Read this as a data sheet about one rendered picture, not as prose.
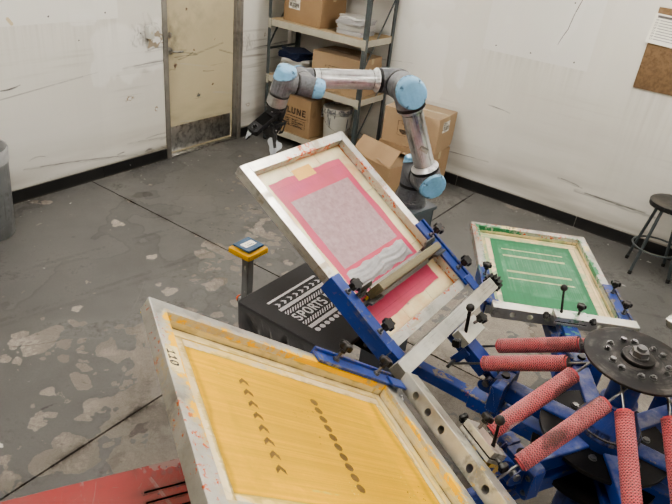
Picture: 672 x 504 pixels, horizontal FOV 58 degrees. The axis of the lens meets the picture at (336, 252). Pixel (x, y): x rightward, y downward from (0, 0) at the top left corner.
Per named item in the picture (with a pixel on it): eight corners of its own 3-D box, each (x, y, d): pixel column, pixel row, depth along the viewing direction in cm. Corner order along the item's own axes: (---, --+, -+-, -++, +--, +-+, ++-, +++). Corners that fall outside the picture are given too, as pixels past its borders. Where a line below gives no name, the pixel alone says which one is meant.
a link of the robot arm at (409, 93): (435, 181, 269) (409, 64, 238) (450, 195, 257) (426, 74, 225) (411, 191, 268) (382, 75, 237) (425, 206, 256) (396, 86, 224)
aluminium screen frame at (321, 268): (234, 173, 204) (239, 166, 202) (336, 137, 247) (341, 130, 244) (383, 358, 193) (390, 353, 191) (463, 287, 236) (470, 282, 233)
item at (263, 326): (237, 384, 260) (239, 303, 239) (243, 380, 262) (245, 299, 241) (322, 440, 238) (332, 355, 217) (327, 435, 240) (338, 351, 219)
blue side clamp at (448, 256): (406, 232, 238) (417, 222, 233) (412, 228, 242) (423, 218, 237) (456, 292, 234) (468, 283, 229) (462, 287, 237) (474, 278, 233)
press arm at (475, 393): (289, 311, 253) (290, 300, 250) (298, 306, 257) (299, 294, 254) (586, 472, 194) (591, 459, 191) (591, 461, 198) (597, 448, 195)
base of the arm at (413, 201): (408, 193, 287) (411, 173, 282) (432, 205, 278) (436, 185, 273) (386, 199, 278) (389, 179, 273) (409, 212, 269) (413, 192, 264)
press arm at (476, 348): (445, 336, 208) (455, 330, 205) (453, 329, 213) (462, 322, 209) (478, 377, 206) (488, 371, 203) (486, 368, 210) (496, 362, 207)
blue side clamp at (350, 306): (319, 287, 197) (330, 276, 193) (329, 282, 201) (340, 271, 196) (378, 361, 193) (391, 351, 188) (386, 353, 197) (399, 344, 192)
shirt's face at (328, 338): (237, 302, 240) (237, 301, 240) (306, 262, 272) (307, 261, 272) (334, 356, 217) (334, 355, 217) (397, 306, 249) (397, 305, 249)
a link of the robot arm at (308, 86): (320, 74, 229) (292, 68, 224) (328, 82, 220) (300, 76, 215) (315, 94, 232) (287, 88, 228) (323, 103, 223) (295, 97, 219)
